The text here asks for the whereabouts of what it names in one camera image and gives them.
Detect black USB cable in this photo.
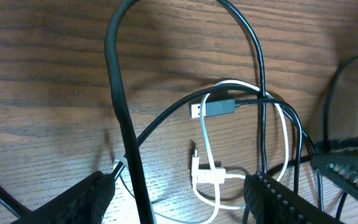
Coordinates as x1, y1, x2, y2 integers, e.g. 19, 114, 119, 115
112, 0, 324, 212

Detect white USB cable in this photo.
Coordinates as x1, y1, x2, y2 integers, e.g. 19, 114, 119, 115
113, 79, 290, 224

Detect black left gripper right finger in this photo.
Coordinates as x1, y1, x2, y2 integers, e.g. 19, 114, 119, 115
244, 172, 339, 224

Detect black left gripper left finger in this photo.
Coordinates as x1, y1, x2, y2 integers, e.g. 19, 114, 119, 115
12, 171, 115, 224

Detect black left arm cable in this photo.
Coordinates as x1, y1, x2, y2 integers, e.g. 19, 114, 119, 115
104, 0, 155, 224

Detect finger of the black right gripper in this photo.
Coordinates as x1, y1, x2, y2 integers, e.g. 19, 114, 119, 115
311, 154, 358, 200
315, 137, 358, 151

